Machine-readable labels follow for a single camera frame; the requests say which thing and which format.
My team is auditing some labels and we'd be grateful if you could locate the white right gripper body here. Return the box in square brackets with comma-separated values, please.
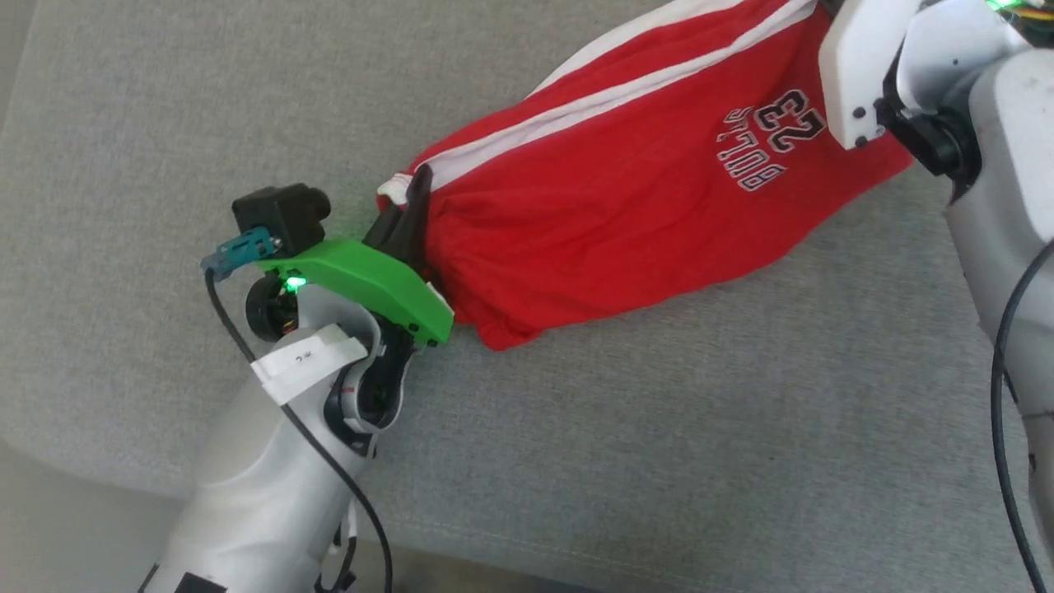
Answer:
[818, 0, 923, 151]

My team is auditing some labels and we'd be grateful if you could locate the white label tape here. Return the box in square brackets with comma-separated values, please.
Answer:
[250, 324, 369, 406]

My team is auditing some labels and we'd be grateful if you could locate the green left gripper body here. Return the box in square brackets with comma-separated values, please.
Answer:
[261, 238, 455, 347]

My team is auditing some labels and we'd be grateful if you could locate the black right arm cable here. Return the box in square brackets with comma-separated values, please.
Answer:
[991, 239, 1054, 593]

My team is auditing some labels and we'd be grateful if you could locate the grey fabric sofa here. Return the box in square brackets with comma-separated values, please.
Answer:
[0, 0, 1054, 593]

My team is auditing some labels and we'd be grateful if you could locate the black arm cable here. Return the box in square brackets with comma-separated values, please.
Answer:
[991, 239, 1054, 593]
[200, 227, 394, 593]

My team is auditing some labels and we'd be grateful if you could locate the red basketball jersey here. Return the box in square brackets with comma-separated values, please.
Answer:
[376, 0, 916, 353]

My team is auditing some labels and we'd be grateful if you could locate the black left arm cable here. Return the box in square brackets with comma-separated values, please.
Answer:
[200, 227, 394, 593]

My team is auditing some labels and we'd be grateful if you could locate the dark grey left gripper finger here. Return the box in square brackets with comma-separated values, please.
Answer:
[361, 164, 435, 274]

